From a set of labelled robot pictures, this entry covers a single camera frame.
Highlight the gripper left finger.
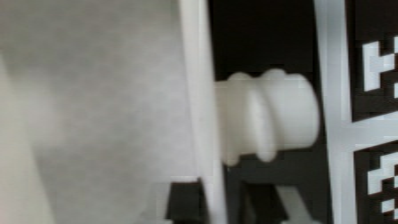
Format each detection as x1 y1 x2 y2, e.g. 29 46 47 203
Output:
166 181 208 224

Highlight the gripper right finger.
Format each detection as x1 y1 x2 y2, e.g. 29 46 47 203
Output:
240 183 288 224

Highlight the white cabinet door with knob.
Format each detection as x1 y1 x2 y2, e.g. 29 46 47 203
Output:
0 0 319 224

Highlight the white marker base plate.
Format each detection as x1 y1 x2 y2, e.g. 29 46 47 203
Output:
315 0 398 224

